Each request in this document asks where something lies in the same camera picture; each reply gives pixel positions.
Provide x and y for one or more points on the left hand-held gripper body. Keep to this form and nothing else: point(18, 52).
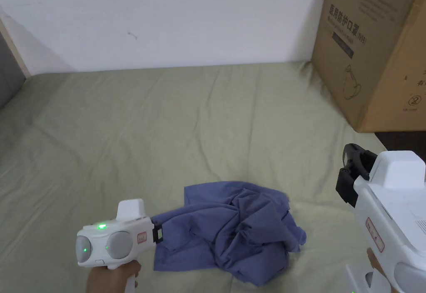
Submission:
point(133, 236)

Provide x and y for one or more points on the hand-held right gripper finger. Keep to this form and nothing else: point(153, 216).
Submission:
point(361, 163)

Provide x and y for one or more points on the bed with pale green sheet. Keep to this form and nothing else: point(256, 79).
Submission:
point(133, 133)

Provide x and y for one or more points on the person's right hand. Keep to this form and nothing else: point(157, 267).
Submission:
point(373, 259)

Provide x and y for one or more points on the dark blue shirt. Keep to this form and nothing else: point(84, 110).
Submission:
point(233, 233)

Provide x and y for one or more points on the person's left hand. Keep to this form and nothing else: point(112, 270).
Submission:
point(106, 279)

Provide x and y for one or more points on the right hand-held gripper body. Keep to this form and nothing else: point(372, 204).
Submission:
point(399, 213)

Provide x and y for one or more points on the large brown cardboard carton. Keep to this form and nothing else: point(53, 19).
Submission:
point(376, 57)

